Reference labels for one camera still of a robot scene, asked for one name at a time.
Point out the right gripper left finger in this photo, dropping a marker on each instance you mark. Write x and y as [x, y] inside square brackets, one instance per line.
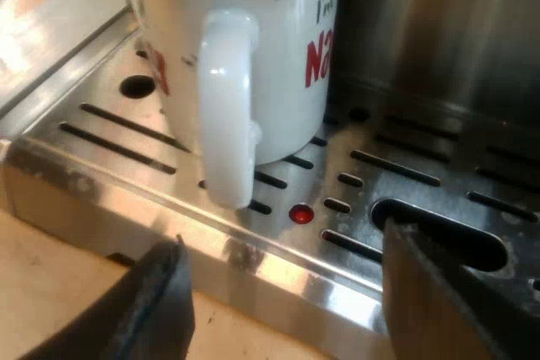
[152, 309]

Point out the steel espresso machine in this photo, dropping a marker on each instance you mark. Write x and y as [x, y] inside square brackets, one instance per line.
[295, 263]

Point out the white mug with red print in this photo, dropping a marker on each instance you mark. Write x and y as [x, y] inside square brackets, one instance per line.
[270, 60]

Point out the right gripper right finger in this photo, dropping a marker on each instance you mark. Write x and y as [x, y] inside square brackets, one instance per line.
[426, 309]

